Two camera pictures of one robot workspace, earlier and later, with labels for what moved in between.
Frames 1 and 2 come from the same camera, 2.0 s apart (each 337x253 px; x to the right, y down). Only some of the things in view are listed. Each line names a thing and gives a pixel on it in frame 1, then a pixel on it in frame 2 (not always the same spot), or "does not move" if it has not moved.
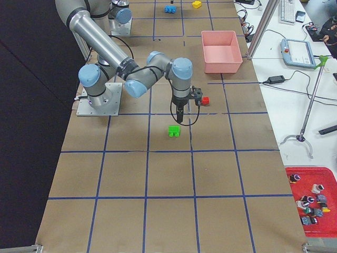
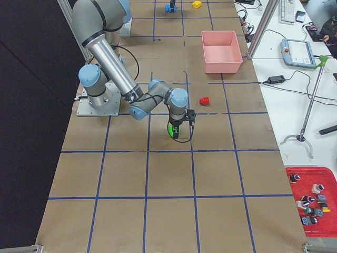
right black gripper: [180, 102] → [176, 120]
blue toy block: [170, 9] does not move
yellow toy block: [197, 4] does not move
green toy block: [174, 130] does not move
